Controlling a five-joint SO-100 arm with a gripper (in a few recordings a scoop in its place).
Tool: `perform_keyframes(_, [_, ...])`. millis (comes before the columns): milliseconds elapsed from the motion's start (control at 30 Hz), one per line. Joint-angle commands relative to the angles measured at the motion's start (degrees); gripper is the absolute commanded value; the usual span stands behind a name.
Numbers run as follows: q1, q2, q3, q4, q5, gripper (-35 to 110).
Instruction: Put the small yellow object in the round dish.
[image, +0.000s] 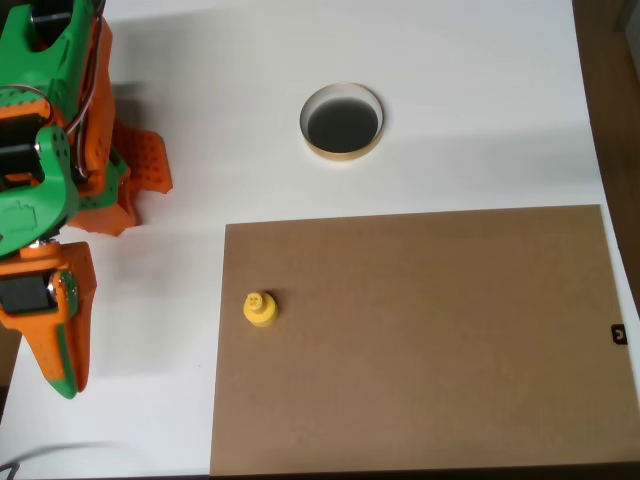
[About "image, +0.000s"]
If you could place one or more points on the brown rectangular board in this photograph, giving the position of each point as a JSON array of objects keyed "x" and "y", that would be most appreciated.
[{"x": 425, "y": 340}]

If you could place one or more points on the round dish dark inside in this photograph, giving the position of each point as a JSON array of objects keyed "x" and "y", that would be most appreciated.
[{"x": 342, "y": 125}]

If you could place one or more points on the white table sheet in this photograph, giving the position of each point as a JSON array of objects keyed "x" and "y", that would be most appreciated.
[{"x": 450, "y": 50}]

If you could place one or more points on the green orange robot arm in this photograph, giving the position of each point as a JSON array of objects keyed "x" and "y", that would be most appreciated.
[{"x": 55, "y": 50}]

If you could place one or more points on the small yellow plastic piece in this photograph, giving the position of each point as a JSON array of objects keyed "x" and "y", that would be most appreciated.
[{"x": 260, "y": 312}]

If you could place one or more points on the orange gripper black servo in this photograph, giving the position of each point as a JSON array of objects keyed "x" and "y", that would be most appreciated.
[{"x": 37, "y": 300}]

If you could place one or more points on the small black tag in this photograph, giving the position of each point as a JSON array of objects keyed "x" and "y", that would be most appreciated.
[{"x": 619, "y": 334}]

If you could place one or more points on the orange robot base mount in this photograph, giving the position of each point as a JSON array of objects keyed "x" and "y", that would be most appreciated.
[{"x": 150, "y": 160}]

